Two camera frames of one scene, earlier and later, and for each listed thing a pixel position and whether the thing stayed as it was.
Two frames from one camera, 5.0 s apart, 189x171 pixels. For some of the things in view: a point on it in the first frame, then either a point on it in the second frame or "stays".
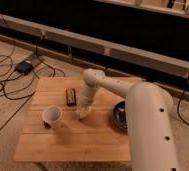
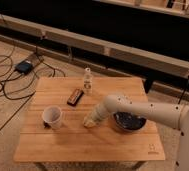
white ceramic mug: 51,116 stays
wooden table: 51,130 stays
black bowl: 120,115 stays
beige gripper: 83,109 -> 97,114
